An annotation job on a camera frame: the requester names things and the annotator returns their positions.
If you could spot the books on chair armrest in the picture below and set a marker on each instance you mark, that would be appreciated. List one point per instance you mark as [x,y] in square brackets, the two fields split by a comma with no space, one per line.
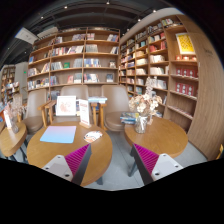
[95,99]

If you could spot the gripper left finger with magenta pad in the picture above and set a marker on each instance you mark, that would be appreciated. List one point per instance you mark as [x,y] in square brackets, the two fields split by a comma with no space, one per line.
[71,167]

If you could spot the glass vase with dried flowers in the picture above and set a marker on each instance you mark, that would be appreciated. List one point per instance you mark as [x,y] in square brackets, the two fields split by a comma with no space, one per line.
[145,105]

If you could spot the beige armchair centre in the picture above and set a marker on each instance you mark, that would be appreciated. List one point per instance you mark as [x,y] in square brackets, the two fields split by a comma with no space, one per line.
[80,92]

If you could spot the stack of books on table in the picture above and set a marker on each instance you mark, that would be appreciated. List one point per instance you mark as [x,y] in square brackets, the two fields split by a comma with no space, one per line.
[128,117]

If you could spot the yellow poster on shelf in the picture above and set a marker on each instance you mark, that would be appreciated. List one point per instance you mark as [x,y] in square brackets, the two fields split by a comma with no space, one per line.
[185,44]

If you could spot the beige armchair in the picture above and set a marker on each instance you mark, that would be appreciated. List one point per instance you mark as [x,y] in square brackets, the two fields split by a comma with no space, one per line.
[33,118]
[80,92]
[117,103]

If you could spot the white standing sign card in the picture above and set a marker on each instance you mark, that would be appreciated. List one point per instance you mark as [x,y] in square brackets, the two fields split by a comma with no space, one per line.
[84,112]

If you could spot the wooden bookshelf right wall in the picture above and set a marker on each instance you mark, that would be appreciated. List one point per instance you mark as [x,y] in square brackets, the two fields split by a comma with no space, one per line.
[152,51]

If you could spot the round wooden table left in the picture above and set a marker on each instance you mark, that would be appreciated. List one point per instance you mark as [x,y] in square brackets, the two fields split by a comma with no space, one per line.
[11,142]

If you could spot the round coaster with pattern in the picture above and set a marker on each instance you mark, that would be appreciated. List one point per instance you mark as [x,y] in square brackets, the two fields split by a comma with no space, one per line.
[92,136]

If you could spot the large wooden bookshelf back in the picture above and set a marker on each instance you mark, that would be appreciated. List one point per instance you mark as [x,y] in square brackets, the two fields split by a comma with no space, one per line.
[73,57]

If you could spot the round wooden table right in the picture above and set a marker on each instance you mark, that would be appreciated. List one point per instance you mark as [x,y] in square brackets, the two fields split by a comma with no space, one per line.
[162,136]

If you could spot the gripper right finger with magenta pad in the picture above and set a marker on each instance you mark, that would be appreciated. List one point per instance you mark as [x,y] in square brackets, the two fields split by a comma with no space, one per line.
[152,166]

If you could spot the beige armchair right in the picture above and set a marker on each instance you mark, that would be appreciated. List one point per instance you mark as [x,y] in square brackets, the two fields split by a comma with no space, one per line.
[117,103]

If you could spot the small vase on left table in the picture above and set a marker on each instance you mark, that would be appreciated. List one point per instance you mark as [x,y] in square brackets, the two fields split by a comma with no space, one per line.
[13,112]

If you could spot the white framed picture board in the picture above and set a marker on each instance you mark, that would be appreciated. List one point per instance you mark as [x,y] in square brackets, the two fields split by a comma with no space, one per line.
[66,106]

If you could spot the beige armchair left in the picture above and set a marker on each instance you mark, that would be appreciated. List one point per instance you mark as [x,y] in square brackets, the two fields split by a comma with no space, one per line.
[33,118]

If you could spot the light blue mouse pad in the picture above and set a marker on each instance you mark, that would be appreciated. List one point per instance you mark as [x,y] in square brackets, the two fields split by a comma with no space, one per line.
[59,134]

